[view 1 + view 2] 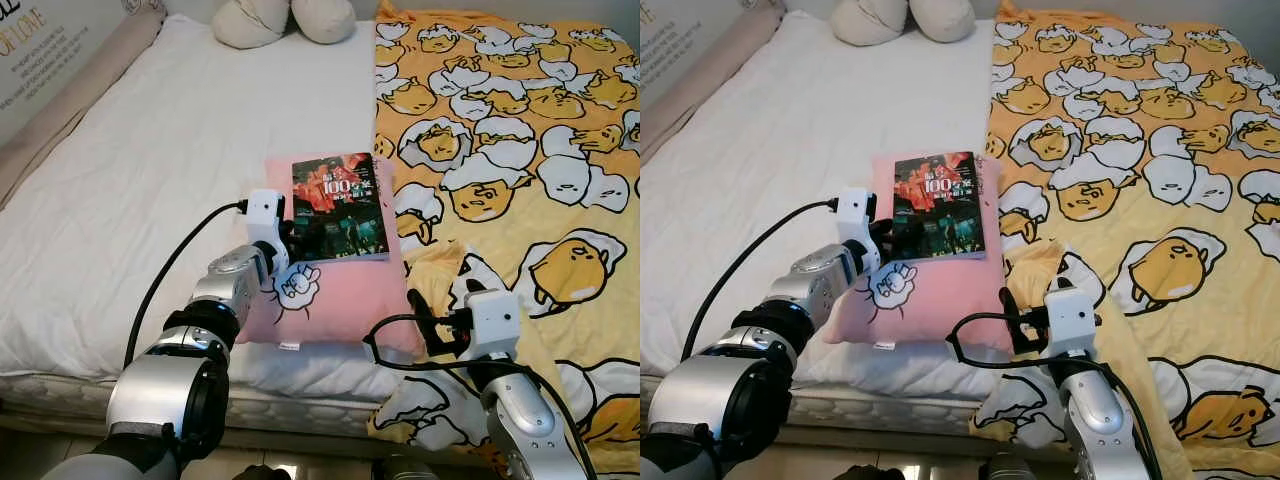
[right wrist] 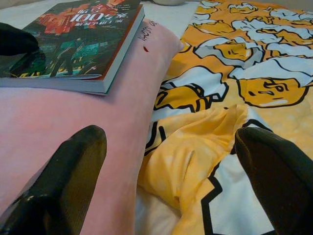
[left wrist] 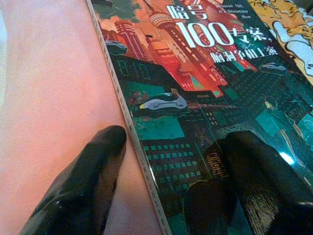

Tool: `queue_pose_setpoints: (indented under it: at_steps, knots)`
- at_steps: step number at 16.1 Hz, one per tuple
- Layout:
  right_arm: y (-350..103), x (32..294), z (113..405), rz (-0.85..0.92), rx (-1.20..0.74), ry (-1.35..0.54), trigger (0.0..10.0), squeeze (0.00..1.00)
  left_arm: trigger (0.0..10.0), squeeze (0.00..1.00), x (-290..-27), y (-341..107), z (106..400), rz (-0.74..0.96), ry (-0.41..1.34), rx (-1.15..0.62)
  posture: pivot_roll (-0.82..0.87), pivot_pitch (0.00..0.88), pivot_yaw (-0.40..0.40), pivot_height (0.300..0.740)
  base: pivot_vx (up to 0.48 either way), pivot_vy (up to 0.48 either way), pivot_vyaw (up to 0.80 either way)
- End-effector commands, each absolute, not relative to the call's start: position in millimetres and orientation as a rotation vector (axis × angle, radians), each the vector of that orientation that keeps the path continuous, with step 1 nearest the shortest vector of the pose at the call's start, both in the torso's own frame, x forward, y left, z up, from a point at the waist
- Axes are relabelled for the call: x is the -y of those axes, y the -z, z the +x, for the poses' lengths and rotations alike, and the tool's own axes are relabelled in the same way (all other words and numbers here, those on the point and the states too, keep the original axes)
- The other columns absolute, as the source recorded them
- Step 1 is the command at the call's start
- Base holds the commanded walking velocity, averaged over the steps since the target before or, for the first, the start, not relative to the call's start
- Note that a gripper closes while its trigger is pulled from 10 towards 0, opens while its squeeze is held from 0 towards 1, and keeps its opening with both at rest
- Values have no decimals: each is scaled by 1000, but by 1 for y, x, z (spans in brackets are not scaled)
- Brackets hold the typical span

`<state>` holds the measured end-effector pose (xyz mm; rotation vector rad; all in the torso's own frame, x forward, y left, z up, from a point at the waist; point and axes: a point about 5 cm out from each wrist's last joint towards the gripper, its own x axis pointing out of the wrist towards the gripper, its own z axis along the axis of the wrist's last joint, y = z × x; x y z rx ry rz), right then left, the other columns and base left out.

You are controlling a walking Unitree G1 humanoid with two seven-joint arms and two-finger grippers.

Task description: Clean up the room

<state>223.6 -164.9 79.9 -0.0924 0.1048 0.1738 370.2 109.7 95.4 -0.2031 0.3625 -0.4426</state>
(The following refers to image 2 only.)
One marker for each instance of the yellow cartoon egg blanket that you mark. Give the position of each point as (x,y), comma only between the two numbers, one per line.
(244,85)

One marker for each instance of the white pillow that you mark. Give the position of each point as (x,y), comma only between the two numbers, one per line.
(167,2)

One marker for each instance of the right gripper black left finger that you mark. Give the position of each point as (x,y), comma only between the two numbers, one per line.
(68,176)

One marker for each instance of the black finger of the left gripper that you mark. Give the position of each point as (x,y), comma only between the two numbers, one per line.
(14,39)

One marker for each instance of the bed with white sheet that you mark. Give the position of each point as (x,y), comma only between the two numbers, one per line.
(166,17)

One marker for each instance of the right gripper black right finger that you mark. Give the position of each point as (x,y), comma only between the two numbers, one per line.
(276,176)

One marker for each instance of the pink pillow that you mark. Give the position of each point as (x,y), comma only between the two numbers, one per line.
(73,115)

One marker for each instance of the dark paperback book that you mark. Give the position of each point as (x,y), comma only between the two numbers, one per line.
(85,36)

